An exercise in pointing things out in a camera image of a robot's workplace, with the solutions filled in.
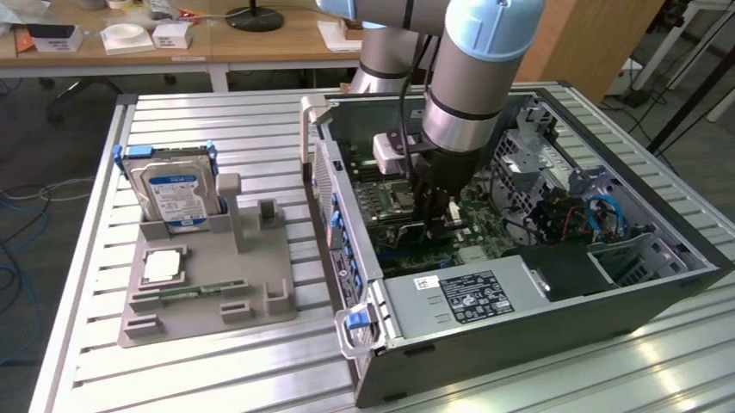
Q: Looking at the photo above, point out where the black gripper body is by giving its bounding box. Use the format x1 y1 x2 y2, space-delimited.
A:
413 147 483 203

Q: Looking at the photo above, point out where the green graphics card black cooler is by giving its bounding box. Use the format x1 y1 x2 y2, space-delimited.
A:
369 221 460 256

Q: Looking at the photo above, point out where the CPU socket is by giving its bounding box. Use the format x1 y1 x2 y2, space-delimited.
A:
387 180 419 215

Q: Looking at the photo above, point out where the green motherboard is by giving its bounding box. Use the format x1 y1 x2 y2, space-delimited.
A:
343 145 517 279

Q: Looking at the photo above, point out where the silver drive cage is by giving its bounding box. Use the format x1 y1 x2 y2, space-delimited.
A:
487 102 579 244

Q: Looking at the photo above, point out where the grey power supply unit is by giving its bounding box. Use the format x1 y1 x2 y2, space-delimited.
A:
381 256 553 341

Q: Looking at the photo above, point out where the beige card retention latch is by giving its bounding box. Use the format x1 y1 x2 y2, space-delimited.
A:
300 95 331 166

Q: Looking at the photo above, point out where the black open PC case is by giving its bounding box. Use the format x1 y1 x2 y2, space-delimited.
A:
301 88 735 409

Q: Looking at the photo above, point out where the white paper stack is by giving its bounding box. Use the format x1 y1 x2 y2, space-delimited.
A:
317 19 365 53

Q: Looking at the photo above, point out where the wooden cabinet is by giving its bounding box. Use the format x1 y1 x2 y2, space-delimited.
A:
513 0 668 105

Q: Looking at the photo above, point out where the grey parts rack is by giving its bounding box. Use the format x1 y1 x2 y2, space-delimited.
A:
116 171 299 349

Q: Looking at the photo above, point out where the hard disk in blue caddy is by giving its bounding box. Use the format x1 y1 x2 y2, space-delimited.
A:
112 139 223 236

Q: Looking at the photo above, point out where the black stand leg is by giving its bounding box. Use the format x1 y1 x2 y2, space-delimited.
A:
645 42 735 156

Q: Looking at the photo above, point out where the green RAM stick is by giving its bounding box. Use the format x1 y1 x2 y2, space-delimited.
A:
157 281 237 301

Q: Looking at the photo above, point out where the silver CPU chip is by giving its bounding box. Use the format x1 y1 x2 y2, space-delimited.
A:
141 251 184 284

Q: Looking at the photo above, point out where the black lamp base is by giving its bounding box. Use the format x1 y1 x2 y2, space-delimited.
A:
224 0 285 33

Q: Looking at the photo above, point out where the plain white box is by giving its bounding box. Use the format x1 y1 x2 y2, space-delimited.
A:
150 22 193 50

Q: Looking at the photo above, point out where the white square dish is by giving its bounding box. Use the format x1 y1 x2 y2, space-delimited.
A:
100 23 157 56

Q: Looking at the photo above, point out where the black office chair base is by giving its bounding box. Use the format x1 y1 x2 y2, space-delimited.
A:
37 73 125 126

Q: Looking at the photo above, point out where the wooden desk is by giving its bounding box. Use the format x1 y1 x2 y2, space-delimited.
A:
0 0 524 94

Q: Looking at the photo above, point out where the white box with black top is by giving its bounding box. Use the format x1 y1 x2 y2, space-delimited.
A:
25 23 85 54

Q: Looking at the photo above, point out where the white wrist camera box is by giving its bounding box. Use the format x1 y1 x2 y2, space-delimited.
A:
371 131 437 176

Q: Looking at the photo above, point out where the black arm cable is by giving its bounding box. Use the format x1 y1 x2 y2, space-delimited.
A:
397 34 439 182

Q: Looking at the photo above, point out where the blue disk wire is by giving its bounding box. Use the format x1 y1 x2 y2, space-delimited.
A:
583 194 628 243

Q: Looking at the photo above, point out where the white floor cable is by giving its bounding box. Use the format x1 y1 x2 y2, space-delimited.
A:
0 175 94 204

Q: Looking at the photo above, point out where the blue floor cable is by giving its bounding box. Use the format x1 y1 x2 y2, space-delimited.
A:
0 188 53 367

